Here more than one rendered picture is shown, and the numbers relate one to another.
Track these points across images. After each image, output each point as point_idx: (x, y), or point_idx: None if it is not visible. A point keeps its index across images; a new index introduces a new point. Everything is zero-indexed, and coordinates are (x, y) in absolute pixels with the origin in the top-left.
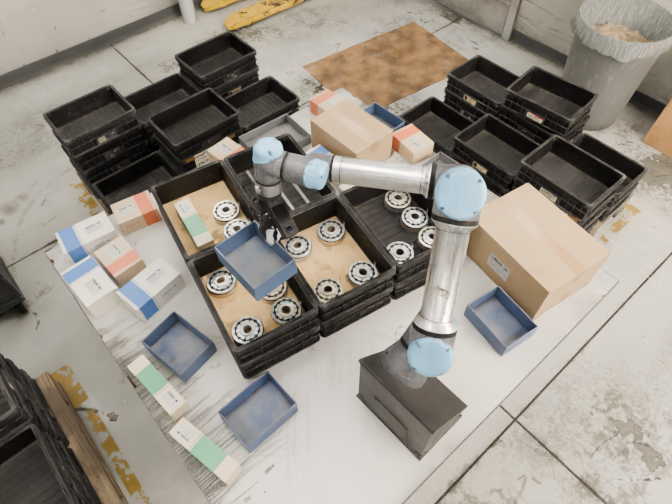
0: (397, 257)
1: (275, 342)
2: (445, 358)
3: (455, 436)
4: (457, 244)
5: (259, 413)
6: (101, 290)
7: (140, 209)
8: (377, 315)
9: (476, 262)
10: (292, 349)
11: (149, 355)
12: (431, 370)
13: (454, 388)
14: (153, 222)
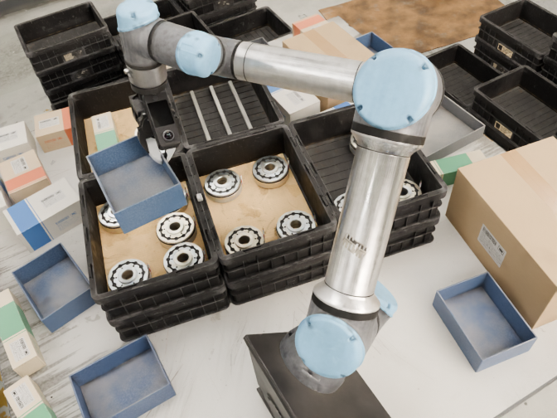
0: None
1: (158, 298)
2: (347, 351)
3: None
4: (383, 171)
5: (126, 389)
6: None
7: (64, 123)
8: (312, 288)
9: (464, 238)
10: (188, 313)
11: (22, 292)
12: (326, 366)
13: (396, 405)
14: None
